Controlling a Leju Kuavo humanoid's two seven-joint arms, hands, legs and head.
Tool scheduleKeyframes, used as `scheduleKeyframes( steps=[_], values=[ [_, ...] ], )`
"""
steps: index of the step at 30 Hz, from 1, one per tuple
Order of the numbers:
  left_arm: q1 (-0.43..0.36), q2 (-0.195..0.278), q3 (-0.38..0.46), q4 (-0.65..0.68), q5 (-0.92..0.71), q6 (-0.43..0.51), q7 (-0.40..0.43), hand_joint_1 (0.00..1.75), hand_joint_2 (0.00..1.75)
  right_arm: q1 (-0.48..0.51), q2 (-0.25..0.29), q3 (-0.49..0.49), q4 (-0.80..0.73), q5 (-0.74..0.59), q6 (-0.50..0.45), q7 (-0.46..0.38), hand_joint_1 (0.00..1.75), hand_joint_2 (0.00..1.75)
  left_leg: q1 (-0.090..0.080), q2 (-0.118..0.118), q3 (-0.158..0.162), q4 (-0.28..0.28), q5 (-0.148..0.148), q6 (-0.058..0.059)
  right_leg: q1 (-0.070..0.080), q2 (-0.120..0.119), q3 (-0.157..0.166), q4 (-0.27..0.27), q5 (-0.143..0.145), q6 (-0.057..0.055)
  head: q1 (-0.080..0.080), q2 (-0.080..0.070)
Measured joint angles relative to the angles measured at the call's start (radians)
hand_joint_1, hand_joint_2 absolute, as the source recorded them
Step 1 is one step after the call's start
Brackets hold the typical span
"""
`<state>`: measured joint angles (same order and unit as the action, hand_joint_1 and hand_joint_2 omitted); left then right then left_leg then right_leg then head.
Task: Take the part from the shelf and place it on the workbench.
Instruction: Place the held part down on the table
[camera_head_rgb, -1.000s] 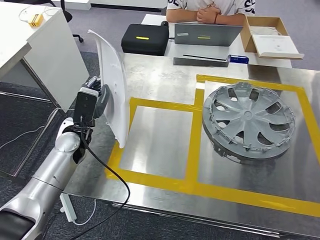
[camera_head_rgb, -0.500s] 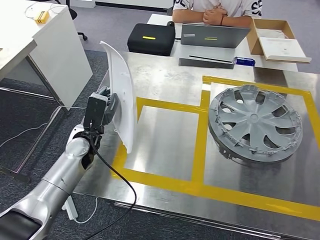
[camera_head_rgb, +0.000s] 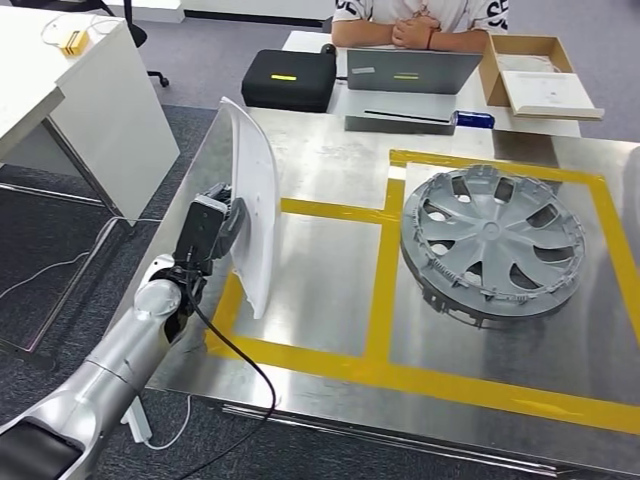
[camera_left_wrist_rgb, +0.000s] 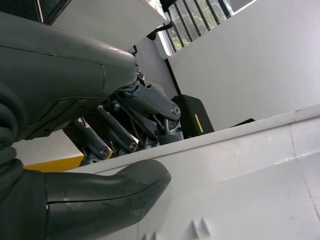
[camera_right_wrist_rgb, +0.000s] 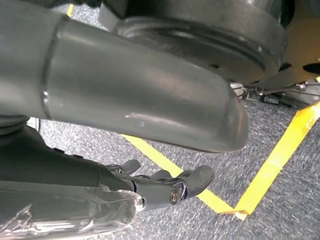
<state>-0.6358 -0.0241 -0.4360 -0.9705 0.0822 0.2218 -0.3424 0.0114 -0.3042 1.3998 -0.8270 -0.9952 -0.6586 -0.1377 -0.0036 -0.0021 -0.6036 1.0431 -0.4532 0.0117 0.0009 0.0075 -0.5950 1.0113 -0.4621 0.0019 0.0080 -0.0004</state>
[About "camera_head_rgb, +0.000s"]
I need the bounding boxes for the black office chair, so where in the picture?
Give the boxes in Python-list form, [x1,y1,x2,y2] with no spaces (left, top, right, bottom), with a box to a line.
[10,0,171,89]

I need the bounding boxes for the stainless steel workbench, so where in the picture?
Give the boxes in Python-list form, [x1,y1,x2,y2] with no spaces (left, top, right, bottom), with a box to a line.
[106,104,640,480]

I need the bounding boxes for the person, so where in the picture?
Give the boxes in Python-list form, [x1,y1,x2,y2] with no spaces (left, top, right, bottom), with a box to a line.
[330,0,510,55]

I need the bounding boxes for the person's right hand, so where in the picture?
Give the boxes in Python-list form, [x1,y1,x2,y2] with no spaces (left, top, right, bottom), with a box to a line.
[391,19,420,51]

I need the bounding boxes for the white flat box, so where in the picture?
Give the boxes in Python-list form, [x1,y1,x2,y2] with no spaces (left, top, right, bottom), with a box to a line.
[500,69,606,123]

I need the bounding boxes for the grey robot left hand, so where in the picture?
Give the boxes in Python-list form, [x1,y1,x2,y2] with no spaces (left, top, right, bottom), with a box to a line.
[202,182,249,268]

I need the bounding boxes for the black carrying case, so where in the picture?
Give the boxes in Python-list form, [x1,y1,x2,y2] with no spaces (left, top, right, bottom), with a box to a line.
[240,48,339,115]

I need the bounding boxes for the yellow block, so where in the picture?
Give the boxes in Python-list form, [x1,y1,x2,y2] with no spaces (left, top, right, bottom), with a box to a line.
[59,29,91,58]

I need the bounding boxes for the grey laptop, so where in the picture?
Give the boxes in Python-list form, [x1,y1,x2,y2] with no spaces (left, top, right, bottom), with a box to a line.
[346,47,484,96]

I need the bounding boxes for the yellow workbench tape marking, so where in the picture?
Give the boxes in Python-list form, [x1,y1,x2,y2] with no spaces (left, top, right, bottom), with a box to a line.
[204,148,640,437]

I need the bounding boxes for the grey plastic hubcap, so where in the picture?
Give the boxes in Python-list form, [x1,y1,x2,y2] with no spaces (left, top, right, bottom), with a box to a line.
[399,163,587,330]

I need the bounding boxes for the white desk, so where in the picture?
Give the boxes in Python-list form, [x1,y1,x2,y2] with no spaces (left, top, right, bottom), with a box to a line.
[281,29,583,140]
[0,5,181,227]

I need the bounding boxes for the blue cylinder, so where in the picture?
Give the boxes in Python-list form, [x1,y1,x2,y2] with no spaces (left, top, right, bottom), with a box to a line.
[451,109,497,131]

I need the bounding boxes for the white power strip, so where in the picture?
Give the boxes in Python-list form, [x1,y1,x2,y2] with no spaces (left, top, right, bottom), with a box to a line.
[119,395,154,446]

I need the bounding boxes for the looped white cable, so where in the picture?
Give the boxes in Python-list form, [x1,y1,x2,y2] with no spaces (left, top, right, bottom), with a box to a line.
[142,394,193,453]

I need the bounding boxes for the cardboard box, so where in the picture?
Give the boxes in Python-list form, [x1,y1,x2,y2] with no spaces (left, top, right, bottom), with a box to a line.
[478,33,606,123]

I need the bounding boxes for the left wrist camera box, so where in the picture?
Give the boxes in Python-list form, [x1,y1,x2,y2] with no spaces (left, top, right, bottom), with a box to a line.
[171,193,230,278]

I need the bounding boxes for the thin white floor cable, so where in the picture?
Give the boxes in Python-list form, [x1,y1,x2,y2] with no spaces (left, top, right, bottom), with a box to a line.
[0,216,167,303]

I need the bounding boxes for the white curved plastic part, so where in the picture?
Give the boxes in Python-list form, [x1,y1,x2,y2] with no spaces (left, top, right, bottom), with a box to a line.
[219,96,282,321]

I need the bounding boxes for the person's left hand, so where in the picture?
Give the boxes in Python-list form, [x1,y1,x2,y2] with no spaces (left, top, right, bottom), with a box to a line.
[412,15,441,51]

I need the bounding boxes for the white desk cable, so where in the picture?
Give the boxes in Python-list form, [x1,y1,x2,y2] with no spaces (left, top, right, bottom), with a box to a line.
[38,11,127,49]

